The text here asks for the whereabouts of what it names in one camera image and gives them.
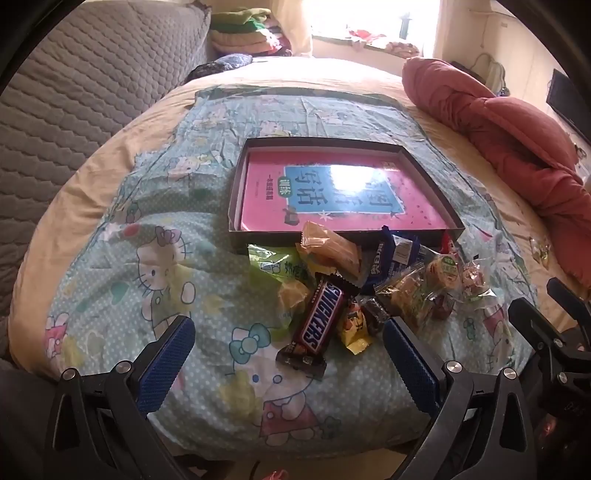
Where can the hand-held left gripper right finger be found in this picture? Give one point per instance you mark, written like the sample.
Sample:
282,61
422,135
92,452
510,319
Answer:
411,364

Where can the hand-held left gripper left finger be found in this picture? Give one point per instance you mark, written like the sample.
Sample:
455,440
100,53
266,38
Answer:
166,364

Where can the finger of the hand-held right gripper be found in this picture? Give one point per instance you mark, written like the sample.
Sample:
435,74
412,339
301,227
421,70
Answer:
531,325
565,295

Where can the purple candy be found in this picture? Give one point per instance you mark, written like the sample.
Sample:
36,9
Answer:
442,307

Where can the gold yellow snack packet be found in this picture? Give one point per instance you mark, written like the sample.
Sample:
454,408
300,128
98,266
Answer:
353,332

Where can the small clear candy packet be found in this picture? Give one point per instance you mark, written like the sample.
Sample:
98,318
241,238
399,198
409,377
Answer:
473,279

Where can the large clear pastry packet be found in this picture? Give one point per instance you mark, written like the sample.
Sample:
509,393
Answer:
415,290

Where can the brown chocolate bar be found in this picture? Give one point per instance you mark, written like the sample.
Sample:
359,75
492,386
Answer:
318,318

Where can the dark blue biscuit packet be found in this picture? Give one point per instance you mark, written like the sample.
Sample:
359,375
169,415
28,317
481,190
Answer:
383,263

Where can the red snack packet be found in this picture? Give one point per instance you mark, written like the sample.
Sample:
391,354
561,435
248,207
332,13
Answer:
448,243

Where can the green yellow cake packet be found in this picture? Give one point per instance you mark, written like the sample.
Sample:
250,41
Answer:
268,267

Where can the orange snack packet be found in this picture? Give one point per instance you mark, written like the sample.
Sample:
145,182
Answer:
323,251

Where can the dark shallow cardboard box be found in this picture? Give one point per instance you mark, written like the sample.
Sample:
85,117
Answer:
258,242

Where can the dark patterned clothing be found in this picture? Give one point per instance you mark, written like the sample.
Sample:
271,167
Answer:
561,447

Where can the small clear packet yellow sweets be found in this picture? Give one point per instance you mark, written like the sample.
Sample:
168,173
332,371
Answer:
539,251

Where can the cartoon cat printed blanket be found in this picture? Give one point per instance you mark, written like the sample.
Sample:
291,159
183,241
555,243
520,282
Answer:
161,286

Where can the pink quilt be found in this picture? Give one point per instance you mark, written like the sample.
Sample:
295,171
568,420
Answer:
498,124

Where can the pink book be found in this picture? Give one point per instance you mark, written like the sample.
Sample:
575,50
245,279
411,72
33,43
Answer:
263,198

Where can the black television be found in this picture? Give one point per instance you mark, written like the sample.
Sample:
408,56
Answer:
563,99

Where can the grey quilted headboard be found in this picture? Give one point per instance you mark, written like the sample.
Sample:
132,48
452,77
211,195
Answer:
69,92

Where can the clothes on windowsill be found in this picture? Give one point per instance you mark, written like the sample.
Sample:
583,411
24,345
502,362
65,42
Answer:
392,44

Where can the dark blue cloth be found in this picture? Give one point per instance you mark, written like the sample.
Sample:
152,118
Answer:
226,62

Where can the window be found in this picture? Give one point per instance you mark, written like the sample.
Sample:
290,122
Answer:
369,18

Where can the stack of folded clothes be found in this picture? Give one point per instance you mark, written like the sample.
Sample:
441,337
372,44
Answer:
244,32

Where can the cream curtain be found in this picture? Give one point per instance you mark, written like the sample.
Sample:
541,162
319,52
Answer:
295,23

